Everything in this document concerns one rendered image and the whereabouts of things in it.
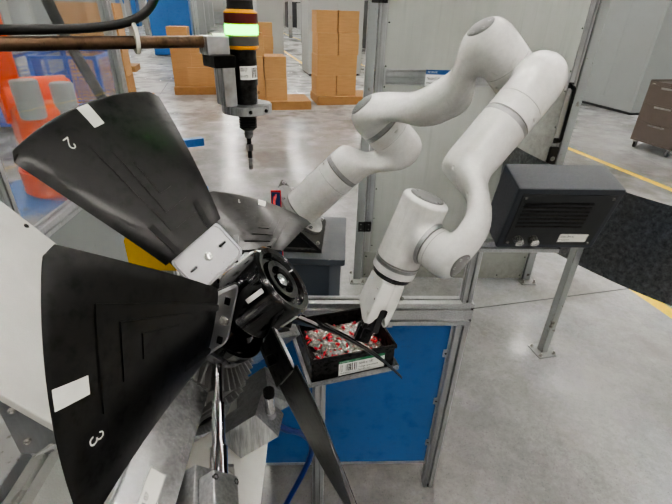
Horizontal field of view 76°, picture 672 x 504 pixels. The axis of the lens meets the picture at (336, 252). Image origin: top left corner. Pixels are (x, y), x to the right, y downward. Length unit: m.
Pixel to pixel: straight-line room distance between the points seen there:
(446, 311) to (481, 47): 0.69
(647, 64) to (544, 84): 9.28
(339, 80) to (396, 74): 6.40
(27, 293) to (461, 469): 1.65
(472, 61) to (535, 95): 0.21
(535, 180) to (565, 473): 1.33
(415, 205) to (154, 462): 0.52
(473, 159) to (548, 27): 1.95
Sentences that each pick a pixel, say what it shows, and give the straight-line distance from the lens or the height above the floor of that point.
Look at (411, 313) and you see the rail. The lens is 1.26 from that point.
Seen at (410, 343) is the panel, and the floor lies 0.70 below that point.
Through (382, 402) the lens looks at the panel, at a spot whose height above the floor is 0.44.
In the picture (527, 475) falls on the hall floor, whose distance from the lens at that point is 2.05.
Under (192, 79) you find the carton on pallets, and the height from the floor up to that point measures 0.28.
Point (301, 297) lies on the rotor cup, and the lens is 0.67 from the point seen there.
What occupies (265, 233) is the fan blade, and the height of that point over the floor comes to 1.21.
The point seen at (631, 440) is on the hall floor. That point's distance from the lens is 2.38.
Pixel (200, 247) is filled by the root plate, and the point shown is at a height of 1.27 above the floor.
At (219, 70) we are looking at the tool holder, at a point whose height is 1.50.
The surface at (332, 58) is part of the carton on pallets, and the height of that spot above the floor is 0.81.
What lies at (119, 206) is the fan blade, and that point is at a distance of 0.65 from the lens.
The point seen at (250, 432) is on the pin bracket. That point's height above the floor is 0.95.
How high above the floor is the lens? 1.57
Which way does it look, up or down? 29 degrees down
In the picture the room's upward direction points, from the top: 2 degrees clockwise
